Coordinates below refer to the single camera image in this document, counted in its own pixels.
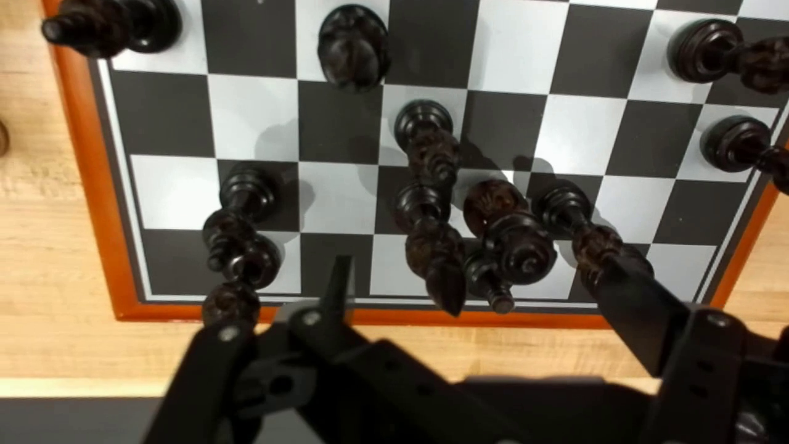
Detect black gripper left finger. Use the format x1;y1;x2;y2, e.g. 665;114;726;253
142;320;264;444

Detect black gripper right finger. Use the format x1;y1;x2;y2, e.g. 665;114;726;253
594;258;789;444

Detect black chess piece left pair lower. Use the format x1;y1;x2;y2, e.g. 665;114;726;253
202;237;280;330

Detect black chess piece pair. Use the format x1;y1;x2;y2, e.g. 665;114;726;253
202;169;278;274
202;237;280;330

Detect black chess piece left pair upper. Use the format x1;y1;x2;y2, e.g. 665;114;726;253
202;169;278;274

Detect black chess piece left corner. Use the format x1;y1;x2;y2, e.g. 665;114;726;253
40;0;181;59

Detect chess board with orange frame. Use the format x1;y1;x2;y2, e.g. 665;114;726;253
41;0;789;325

